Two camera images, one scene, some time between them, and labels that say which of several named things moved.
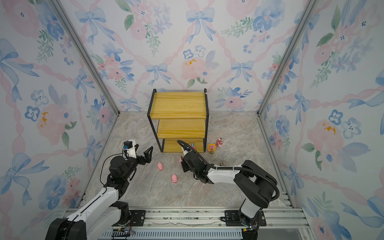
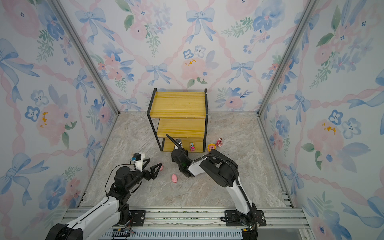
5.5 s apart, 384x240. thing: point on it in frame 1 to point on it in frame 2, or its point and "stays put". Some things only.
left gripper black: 147,158 to 148,176
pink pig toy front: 174,178 stays put
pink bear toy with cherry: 219,142 stays put
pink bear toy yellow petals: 211,148 stays put
